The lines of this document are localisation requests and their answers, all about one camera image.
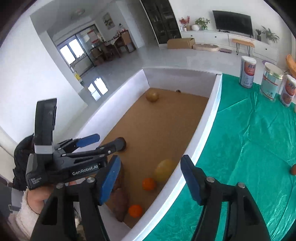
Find right red label can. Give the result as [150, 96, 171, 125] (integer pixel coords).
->
[280, 74, 295, 107]

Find large green potted plant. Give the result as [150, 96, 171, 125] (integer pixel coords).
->
[262, 26, 280, 43]

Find green tablecloth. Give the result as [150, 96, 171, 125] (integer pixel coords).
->
[143, 73, 296, 241]

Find orange cushioned chair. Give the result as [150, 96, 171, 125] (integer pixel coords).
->
[286, 54, 296, 78]

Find red flower vase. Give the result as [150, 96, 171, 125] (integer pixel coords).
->
[179, 16, 190, 32]

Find yellow green mango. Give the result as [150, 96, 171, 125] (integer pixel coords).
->
[154, 159, 178, 183]

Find green plant white pot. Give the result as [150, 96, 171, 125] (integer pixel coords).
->
[192, 18, 210, 31]

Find clear jar gold lid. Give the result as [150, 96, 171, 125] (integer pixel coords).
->
[260, 62, 283, 101]

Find orange tangerine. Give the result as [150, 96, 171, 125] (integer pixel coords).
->
[128, 204, 144, 218]
[142, 178, 157, 191]

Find brown cardboard box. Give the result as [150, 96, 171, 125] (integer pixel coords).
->
[167, 38, 195, 49]

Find sweet potato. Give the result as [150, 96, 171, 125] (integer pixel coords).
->
[107, 163, 129, 222]

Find white tv cabinet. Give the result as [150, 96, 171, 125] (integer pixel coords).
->
[181, 31, 278, 62]

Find red label can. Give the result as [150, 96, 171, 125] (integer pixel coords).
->
[280, 74, 295, 107]
[239, 56, 256, 88]

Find white cardboard box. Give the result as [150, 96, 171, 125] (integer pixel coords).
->
[76, 68, 222, 240]

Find ceiling lamp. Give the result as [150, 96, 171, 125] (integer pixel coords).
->
[71, 9, 86, 20]

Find wooden bench hairpin legs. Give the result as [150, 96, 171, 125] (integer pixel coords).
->
[231, 39, 255, 56]

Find wall picture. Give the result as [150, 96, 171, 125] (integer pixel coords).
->
[102, 13, 115, 30]

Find white fleece left sleeve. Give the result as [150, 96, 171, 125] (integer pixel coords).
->
[8, 189, 39, 240]

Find left red label can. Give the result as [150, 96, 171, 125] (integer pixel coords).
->
[239, 56, 256, 88]

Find yellow round fruit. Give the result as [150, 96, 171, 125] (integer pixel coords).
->
[145, 89, 159, 102]

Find black television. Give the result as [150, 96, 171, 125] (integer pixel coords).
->
[213, 11, 253, 36]

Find dark brown passion fruit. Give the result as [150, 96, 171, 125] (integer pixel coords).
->
[116, 137, 126, 152]

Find small brown round fruit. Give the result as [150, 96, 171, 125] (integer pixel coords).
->
[290, 164, 296, 176]

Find person's left hand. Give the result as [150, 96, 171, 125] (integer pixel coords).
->
[28, 180, 77, 215]

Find wooden dining table set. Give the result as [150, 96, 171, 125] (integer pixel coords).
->
[90, 30, 137, 66]

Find small dark potted plant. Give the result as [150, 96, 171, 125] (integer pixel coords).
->
[255, 29, 262, 41]

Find round pet bed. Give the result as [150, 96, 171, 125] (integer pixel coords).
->
[193, 44, 220, 52]

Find black glass display cabinet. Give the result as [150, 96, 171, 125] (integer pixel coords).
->
[141, 0, 181, 44]

